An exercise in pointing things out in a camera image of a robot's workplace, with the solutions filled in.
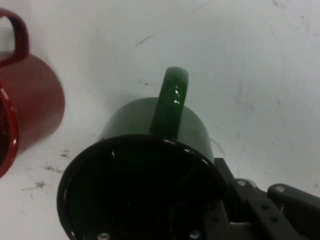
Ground green mug with white print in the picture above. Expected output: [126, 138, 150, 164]
[56, 66, 235, 240]

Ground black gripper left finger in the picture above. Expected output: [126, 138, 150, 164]
[202, 199, 234, 240]

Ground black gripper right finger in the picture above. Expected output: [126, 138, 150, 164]
[213, 157, 320, 240]

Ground red enamel mug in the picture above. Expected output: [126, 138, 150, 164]
[0, 7, 66, 179]

